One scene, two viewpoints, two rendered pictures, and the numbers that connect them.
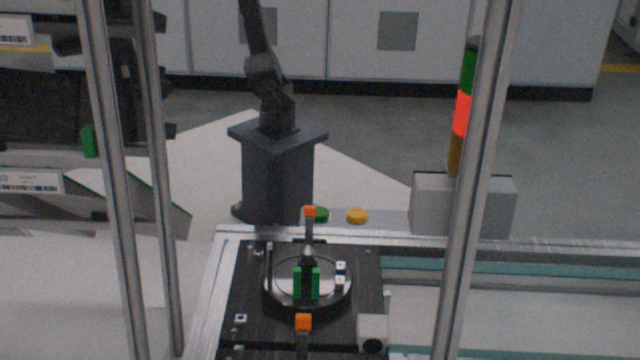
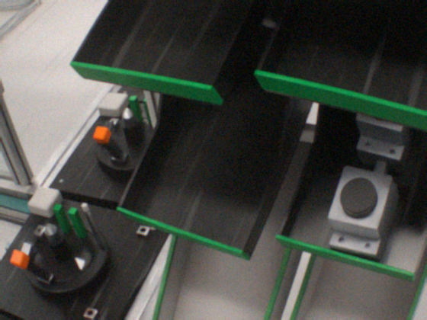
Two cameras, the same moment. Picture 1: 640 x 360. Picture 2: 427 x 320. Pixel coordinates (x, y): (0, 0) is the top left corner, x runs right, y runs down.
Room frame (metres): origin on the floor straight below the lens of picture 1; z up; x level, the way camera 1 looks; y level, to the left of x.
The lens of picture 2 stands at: (1.22, 0.49, 1.59)
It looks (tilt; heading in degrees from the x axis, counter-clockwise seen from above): 40 degrees down; 208
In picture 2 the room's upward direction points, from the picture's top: 11 degrees counter-clockwise
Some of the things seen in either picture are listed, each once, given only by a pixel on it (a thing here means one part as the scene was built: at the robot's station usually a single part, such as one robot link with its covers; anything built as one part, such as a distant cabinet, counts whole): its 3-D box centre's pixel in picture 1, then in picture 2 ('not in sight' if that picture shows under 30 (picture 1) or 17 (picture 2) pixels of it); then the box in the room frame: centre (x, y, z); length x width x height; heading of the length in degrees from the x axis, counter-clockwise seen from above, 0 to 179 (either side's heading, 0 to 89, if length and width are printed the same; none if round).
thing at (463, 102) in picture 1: (477, 111); not in sight; (0.71, -0.17, 1.33); 0.05 x 0.05 x 0.05
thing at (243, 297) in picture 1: (306, 292); (69, 267); (0.82, 0.02, 0.96); 0.24 x 0.24 x 0.02; 0
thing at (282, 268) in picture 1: (306, 282); (65, 258); (0.82, 0.02, 0.98); 0.14 x 0.14 x 0.02
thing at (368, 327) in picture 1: (371, 334); (46, 205); (0.72, -0.08, 0.97); 0.05 x 0.05 x 0.04; 0
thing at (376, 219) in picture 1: (355, 231); not in sight; (1.04, -0.07, 0.93); 0.21 x 0.07 x 0.06; 90
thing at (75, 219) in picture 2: (296, 282); (78, 222); (0.78, 0.03, 1.01); 0.01 x 0.01 x 0.05; 0
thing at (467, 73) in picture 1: (485, 69); not in sight; (0.71, -0.17, 1.38); 0.05 x 0.05 x 0.05
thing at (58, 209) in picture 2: (315, 283); (62, 219); (0.78, 0.00, 1.01); 0.01 x 0.01 x 0.05; 0
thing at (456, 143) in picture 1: (470, 150); not in sight; (0.71, -0.17, 1.28); 0.05 x 0.05 x 0.05
